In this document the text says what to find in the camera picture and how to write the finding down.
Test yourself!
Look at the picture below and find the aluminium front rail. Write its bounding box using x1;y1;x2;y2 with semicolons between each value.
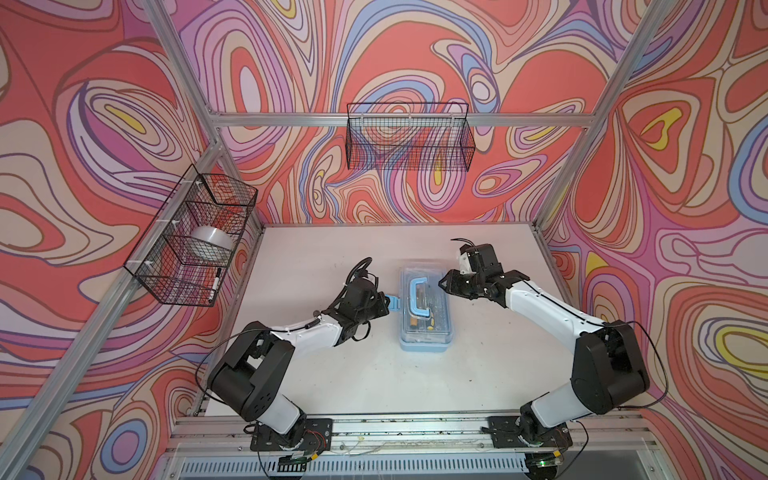
166;411;661;456

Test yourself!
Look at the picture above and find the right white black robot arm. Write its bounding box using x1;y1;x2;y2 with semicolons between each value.
439;239;650;446

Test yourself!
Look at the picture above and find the black wire basket at back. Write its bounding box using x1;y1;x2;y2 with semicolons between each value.
345;100;476;172

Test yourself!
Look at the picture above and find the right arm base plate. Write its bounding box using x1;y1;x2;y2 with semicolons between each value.
480;415;573;450

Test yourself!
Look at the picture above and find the clear tool box lid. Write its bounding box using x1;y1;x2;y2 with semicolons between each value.
400;262;447;317

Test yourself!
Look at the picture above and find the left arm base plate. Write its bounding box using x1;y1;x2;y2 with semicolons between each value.
244;417;334;454

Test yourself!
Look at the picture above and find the black wire basket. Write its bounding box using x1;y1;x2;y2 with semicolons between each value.
345;100;476;172
123;166;258;307

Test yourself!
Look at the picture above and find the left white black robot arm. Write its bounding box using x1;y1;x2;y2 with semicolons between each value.
206;274;390;443

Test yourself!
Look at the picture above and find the marker pen in basket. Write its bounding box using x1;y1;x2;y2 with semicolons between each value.
208;267;222;303

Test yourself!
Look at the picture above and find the grey tape roll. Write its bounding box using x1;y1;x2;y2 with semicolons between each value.
187;225;234;266

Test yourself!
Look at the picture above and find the blue plastic tool box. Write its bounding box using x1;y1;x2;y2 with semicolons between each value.
388;294;454;353

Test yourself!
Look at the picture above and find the black wire basket on left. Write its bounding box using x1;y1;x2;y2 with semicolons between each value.
123;166;258;307

